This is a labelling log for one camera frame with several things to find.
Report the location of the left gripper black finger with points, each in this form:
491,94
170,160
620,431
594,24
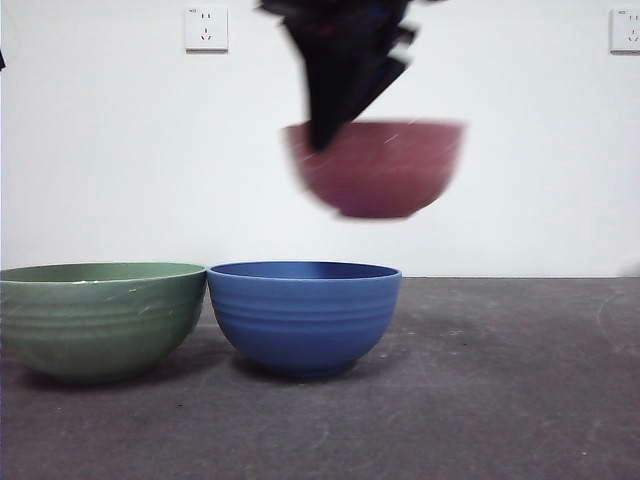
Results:
2,59

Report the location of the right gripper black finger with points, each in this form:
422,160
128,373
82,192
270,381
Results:
330,85
387,70

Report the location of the red ribbed bowl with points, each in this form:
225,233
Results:
390,170

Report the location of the green ribbed bowl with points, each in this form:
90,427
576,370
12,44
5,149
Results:
100,325

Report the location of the blue ribbed bowl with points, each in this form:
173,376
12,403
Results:
305,325

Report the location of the white wall socket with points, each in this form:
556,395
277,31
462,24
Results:
626,31
206,29

